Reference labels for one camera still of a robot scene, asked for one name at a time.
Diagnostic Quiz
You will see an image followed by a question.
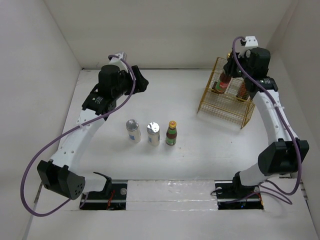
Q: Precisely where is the yellow cap sauce bottle front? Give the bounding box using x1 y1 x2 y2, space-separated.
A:
165 120 178 146

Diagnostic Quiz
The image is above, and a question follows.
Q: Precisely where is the silver lid shaker right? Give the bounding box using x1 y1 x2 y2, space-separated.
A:
146 122 160 147

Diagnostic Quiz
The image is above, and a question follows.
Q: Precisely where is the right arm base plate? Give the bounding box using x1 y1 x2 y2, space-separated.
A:
210 180 264 210

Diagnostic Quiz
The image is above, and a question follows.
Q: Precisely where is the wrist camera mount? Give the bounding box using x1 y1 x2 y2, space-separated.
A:
108 51 127 70
238 36 259 58

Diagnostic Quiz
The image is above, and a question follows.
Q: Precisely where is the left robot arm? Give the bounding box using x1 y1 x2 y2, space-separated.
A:
37 64 149 200

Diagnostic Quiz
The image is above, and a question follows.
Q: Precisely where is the yellow wire rack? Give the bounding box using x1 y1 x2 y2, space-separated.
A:
197 57 255 128

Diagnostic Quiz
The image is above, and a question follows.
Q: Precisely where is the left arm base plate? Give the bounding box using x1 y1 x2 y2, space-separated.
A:
79 181 128 211

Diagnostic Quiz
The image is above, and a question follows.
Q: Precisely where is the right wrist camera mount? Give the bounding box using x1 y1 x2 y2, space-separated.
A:
238 36 259 58

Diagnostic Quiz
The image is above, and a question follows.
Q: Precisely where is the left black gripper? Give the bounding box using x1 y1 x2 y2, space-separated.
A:
112 65 148 100

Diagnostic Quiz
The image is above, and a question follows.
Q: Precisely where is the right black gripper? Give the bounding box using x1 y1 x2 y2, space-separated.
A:
223 50 253 80

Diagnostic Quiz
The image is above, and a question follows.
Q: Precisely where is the silver lid shaker left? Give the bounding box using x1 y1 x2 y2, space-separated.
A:
125 119 141 143

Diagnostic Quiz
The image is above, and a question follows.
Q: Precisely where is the red label soy sauce bottle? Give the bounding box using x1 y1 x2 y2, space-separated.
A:
236 81 250 102

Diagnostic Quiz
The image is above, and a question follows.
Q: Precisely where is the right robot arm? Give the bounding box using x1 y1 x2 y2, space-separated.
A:
223 47 310 197

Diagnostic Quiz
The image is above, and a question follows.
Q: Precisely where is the yellow cap sauce bottle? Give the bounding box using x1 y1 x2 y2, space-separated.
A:
215 72 231 94
165 120 178 146

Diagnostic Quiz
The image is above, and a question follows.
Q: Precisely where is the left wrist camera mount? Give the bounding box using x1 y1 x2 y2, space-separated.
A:
108 51 127 70

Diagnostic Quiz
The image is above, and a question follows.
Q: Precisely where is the dark sauce glass bottle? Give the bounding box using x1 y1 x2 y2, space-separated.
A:
211 70 231 94

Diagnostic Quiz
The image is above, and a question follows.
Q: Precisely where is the silver lid shaker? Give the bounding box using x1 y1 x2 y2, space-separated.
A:
146 122 160 147
125 119 141 143

